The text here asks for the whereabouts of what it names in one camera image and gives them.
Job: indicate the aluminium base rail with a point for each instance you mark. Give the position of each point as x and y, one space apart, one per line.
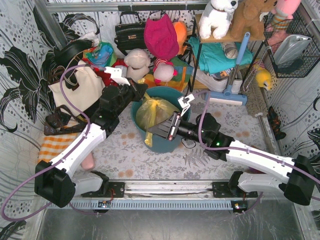
164 195

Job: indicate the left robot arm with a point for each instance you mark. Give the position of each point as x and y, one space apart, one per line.
55 179

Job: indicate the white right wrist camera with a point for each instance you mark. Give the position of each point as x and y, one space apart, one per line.
185 103

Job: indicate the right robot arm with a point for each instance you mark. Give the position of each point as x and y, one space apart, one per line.
295 177

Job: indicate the teal plastic trash bin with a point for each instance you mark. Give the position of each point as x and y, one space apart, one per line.
159 144

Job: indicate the teal folded cloth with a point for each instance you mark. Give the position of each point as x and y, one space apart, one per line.
212 58

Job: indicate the black leather handbag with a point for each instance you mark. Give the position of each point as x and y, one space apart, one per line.
130 36

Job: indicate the pink plush on shelf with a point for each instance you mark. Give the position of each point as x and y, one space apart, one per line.
283 14

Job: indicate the white sneaker on shelf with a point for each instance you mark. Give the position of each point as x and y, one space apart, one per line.
219 85

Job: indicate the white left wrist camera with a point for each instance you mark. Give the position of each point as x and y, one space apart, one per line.
116 75

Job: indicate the yellow duck plush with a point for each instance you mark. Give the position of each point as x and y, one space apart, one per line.
262 76

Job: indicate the brown patterned bag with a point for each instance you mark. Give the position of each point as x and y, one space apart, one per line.
56 123

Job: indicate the orange plush toy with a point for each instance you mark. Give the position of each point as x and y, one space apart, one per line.
181 33

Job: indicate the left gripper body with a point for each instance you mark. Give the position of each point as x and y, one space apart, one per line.
133 88

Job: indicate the silver pouch in basket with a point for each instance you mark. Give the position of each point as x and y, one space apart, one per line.
291 48

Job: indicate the white dog plush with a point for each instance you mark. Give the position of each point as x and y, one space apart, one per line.
216 18

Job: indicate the black orange patterned item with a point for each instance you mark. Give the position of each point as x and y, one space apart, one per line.
275 124

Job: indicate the white fluffy sheep plush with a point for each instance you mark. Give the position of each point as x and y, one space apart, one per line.
138 63

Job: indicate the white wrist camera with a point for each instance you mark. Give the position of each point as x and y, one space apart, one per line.
185 103
116 75

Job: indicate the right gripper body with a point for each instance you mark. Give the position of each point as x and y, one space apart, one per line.
173 126

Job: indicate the grey chenille duster mop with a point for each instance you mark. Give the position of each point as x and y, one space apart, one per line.
257 108

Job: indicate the orange checkered cloth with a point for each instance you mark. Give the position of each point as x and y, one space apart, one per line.
53 145

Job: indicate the yellow plastic trash bag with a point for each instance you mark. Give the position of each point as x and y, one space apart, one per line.
153 111

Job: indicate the pink white plush doll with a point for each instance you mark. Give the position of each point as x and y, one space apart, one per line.
163 71

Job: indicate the black wire basket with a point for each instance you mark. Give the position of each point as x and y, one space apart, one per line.
304 64

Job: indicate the magenta hanging cloth bag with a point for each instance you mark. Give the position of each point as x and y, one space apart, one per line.
160 38

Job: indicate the red cloth in basket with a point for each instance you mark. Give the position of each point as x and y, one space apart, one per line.
106 77

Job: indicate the brown teddy bear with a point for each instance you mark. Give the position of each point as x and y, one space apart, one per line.
247 16

